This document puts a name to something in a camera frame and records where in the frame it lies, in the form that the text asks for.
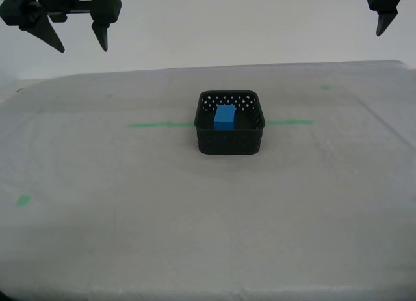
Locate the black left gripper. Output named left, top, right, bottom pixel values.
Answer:
left=0, top=0, right=122, bottom=54

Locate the blue rectangular block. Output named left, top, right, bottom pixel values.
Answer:
left=213, top=104, right=236, bottom=131

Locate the black perforated plastic basket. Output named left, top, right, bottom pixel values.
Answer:
left=194, top=90, right=267, bottom=156

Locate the long green tape strip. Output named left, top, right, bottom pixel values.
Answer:
left=129, top=119, right=315, bottom=128

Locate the grey plastic table cover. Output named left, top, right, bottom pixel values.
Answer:
left=0, top=59, right=416, bottom=301

